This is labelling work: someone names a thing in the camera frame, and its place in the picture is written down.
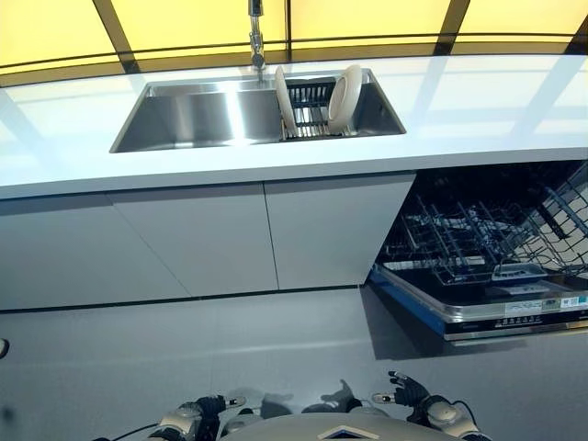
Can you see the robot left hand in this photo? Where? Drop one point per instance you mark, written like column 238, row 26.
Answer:
column 213, row 406

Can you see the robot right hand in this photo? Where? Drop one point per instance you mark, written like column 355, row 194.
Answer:
column 413, row 395

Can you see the cream ceramic plate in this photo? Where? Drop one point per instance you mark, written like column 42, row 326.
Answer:
column 285, row 98
column 343, row 98

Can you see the robot left silver arm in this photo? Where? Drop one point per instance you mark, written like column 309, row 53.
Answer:
column 179, row 420

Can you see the robot right silver arm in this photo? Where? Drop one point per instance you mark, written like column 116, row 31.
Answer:
column 443, row 415

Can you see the robot grey torso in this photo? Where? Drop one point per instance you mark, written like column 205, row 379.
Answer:
column 312, row 427

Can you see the white cabinet door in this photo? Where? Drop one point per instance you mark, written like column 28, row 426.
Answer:
column 69, row 252
column 331, row 229
column 197, row 239

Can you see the stainless steel sink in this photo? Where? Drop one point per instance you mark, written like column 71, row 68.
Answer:
column 193, row 115

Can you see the black sink dish rack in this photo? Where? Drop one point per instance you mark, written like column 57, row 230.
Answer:
column 312, row 94

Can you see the chrome kitchen faucet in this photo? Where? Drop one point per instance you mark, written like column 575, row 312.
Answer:
column 257, row 50

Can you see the dark window frame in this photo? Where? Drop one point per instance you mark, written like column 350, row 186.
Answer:
column 121, row 46

